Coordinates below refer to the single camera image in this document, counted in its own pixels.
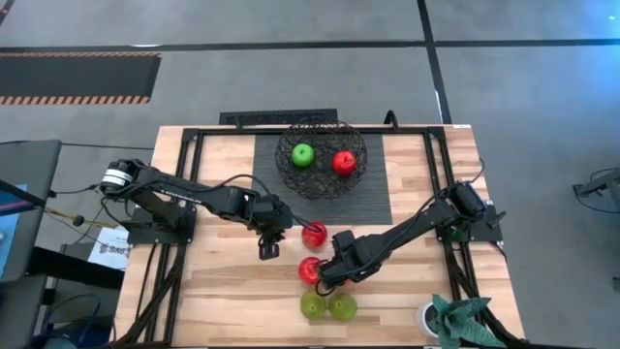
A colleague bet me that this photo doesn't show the black perforated strip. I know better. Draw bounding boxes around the black perforated strip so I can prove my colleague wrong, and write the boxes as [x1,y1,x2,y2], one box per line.
[218,108,339,126]

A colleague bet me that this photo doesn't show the black hazard-striped floor mat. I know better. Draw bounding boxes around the black hazard-striped floor mat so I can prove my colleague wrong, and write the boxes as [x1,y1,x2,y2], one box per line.
[0,51,163,106]

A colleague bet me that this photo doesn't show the dark grey mesh mat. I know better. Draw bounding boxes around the dark grey mesh mat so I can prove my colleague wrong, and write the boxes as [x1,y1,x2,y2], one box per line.
[251,134,392,227]

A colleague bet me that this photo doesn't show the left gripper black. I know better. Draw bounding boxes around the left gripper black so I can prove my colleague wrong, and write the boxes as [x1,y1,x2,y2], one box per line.
[251,192,323,232]

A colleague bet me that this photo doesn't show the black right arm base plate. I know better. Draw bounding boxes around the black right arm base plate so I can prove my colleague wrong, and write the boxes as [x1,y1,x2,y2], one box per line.
[435,203,505,242]

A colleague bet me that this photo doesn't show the white plant pot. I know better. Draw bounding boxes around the white plant pot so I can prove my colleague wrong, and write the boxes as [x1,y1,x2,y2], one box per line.
[415,301,440,339]

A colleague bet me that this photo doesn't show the green yellow pear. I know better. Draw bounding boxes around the green yellow pear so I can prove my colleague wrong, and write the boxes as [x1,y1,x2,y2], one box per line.
[328,292,358,322]
[299,289,327,321]

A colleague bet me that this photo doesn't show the blue cable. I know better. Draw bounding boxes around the blue cable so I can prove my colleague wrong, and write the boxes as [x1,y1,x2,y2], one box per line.
[46,294,115,349]

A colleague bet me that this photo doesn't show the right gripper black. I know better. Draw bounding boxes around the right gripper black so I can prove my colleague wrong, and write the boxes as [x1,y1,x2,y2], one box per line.
[319,234,389,289]

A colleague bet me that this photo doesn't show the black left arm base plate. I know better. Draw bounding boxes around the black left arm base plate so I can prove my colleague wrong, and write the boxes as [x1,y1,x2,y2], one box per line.
[126,206,198,245]

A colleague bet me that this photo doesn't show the black wire basket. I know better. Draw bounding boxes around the black wire basket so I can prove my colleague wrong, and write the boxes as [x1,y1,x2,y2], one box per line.
[274,117,368,201]

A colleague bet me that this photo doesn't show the black aluminium table frame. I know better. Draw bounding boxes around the black aluminium table frame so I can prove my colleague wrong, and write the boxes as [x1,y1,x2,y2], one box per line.
[115,126,529,349]

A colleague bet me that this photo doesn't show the blue screen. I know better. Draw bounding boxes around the blue screen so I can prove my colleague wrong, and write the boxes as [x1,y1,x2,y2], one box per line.
[0,183,29,280]

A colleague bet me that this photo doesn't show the black cable bundle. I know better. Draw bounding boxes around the black cable bundle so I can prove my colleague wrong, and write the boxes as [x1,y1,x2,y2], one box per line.
[115,241,188,346]
[444,240,529,349]

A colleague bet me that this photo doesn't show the green leafy plant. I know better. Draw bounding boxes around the green leafy plant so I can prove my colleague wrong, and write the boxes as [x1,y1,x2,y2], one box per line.
[429,294,508,349]

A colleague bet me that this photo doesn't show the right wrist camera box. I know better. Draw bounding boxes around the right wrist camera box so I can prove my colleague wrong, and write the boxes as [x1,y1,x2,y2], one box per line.
[332,229,358,254]

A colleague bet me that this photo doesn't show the green apple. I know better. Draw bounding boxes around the green apple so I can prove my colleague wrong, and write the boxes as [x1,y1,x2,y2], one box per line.
[291,143,316,169]

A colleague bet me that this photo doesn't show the grey metal stand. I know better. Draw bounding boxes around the grey metal stand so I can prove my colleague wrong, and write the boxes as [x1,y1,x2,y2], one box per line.
[573,168,620,214]

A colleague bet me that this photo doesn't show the white printed paper sheet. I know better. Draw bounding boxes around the white printed paper sheet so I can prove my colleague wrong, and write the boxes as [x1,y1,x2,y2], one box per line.
[87,226,132,271]

